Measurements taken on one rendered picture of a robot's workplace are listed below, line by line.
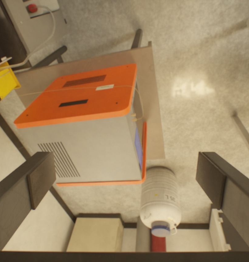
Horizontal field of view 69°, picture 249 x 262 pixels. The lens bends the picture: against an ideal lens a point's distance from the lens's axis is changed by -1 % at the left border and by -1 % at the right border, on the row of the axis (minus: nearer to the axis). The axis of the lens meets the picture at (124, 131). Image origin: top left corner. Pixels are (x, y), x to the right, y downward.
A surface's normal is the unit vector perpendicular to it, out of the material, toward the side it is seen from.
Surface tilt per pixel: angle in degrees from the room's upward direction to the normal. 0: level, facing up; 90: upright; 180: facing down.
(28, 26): 90
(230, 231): 90
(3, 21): 0
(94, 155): 0
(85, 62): 0
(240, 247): 90
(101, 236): 90
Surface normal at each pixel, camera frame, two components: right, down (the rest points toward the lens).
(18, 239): 0.97, -0.10
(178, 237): -0.21, -0.78
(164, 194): 0.07, -0.77
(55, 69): -0.11, 0.62
